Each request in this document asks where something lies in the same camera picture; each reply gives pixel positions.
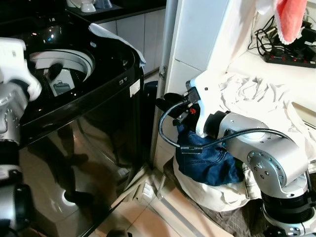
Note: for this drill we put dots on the dark patterned floor mat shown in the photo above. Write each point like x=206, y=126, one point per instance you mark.
x=237, y=222

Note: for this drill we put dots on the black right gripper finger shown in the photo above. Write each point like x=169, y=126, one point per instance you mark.
x=165, y=102

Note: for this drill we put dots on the grey vertical pipe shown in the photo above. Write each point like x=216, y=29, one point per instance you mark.
x=167, y=39

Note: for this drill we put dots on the white washer label sticker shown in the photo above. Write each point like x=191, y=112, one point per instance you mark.
x=135, y=88

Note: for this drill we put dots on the black top-load washing machine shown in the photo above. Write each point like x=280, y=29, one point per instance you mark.
x=89, y=138

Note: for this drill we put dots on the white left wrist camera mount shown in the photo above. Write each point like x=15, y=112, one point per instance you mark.
x=12, y=57

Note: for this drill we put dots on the blue denim jeans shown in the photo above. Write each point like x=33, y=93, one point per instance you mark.
x=212, y=165

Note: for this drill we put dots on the red hanging towel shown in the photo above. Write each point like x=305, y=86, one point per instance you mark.
x=291, y=19

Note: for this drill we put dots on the white cup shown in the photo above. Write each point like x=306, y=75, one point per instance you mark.
x=88, y=6

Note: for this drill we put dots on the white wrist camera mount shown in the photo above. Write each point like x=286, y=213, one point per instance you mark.
x=12, y=57
x=210, y=94

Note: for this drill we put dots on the white crumpled garment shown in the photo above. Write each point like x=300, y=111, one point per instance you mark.
x=261, y=98

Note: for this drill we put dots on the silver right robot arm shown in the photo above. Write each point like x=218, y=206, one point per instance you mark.
x=274, y=158

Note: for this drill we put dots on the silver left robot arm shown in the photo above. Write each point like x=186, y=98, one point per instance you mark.
x=9, y=111

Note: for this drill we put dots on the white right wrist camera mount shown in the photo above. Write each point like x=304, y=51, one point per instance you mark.
x=210, y=94

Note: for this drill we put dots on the black power strip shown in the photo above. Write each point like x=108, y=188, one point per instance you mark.
x=289, y=58

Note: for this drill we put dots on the cream fabric laundry bag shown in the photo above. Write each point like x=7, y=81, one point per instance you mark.
x=217, y=197

